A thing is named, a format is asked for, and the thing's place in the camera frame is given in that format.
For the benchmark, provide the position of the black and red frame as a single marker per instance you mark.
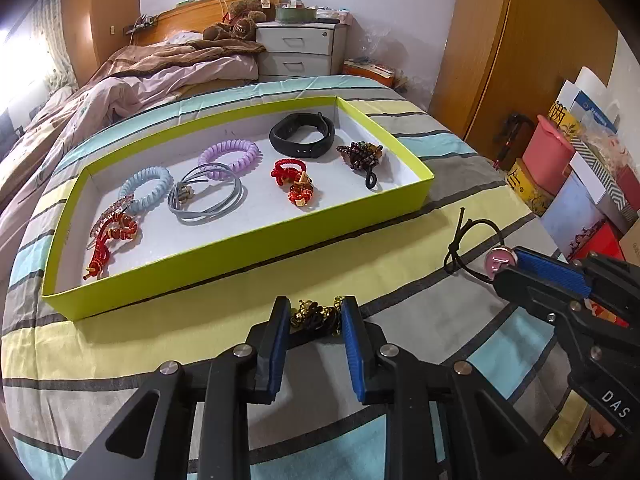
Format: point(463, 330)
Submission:
point(510, 135)

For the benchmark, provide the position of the grey hair bands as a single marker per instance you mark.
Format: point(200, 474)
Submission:
point(181, 194)

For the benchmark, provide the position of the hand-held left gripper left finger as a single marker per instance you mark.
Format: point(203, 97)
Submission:
point(272, 360)

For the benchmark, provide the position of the stack of books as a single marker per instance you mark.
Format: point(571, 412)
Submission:
point(370, 70)

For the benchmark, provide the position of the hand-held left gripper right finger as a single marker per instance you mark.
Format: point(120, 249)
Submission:
point(357, 360)

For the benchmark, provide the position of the green bowl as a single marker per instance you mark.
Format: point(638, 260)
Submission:
point(292, 14)

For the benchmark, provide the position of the pink crown hair clip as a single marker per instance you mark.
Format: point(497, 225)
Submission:
point(112, 210)

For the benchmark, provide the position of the red box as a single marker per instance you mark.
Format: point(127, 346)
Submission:
point(597, 240)

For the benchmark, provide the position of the person's right hand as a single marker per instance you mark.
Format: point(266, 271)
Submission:
point(602, 427)

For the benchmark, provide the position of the brown teddy bear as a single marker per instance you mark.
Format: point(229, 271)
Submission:
point(240, 20)

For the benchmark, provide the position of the pink duvet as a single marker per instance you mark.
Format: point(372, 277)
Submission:
point(150, 80)

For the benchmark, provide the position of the white nightstand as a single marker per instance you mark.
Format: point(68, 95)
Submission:
point(300, 45)

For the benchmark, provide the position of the pink plastic bin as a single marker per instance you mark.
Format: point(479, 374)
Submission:
point(547, 155)

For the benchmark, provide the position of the wooden wardrobe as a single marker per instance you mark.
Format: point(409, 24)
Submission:
point(490, 50)
point(100, 10)

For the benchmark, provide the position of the yellow patterned bag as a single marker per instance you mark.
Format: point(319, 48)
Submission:
point(565, 117)

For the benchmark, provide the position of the yellow patterned box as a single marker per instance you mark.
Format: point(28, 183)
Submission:
point(527, 190)

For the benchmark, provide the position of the light curtain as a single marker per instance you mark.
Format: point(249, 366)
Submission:
point(57, 55)

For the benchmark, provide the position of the blue white box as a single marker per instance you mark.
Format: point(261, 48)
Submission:
point(570, 215)

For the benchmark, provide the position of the wooden headboard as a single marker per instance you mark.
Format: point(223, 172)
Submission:
point(175, 17)

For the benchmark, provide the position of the brown blanket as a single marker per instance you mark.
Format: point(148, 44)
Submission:
point(190, 52)

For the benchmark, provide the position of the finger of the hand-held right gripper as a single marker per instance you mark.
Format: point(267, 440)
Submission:
point(550, 270)
point(535, 300)

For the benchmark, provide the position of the green cardboard box tray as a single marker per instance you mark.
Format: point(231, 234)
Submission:
point(250, 255)

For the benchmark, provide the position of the black wristband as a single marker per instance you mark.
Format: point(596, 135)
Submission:
point(300, 150)

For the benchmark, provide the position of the striped white box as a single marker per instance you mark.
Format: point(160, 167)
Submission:
point(600, 180)

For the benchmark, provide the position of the white paper bag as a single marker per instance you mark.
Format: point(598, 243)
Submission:
point(592, 85)

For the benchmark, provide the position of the power strip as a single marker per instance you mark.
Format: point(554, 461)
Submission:
point(142, 22)

